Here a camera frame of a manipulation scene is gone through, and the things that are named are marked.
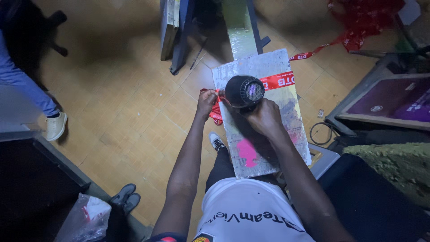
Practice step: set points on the blue wooden frames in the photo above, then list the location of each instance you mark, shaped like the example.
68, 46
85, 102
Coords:
174, 27

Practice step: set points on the black office chair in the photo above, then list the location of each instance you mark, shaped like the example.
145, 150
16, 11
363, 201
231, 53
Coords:
40, 23

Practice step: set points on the person's black trousers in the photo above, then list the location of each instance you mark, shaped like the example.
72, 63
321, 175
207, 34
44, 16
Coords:
220, 168

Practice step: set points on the grey stool frame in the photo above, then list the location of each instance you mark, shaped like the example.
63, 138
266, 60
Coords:
324, 158

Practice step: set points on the black hair dryer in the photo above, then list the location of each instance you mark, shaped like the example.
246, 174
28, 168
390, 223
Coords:
242, 90

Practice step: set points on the heap of red ribbon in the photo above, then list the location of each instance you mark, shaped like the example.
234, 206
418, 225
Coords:
362, 16

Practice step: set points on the pale green wooden plank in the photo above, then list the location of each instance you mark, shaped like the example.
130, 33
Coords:
240, 27

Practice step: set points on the person's right hand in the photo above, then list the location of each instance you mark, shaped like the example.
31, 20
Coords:
267, 119

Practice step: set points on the screen printing frame purple mesh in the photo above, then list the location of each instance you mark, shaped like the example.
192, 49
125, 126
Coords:
389, 97

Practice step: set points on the person's left hand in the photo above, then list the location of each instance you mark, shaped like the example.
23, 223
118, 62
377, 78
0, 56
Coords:
205, 104

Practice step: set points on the clear plastic bag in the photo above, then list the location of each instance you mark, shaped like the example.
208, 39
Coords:
85, 218

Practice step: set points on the small paper scrap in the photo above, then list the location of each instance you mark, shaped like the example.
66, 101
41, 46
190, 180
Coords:
320, 113

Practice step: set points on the person's white and black shoe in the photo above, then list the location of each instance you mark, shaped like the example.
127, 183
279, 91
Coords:
216, 141

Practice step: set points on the person's left fingers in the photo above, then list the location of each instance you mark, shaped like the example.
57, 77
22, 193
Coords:
209, 94

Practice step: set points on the red printed ribbon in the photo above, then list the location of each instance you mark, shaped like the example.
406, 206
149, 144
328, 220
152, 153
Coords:
278, 80

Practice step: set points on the person's white printed shirt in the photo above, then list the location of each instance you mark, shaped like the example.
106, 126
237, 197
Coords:
248, 211

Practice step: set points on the thin metal rod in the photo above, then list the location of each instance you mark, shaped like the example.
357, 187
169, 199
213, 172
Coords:
199, 53

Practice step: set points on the paint-stained white board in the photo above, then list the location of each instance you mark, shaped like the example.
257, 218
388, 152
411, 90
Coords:
262, 64

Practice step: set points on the black table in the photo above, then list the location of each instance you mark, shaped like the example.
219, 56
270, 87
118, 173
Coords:
30, 185

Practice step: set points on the grey shoe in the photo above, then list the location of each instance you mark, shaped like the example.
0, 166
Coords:
131, 201
122, 194

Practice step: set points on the green cloth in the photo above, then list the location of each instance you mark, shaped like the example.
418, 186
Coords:
393, 164

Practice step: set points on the person's right fingers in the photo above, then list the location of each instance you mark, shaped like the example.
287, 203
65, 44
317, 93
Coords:
252, 114

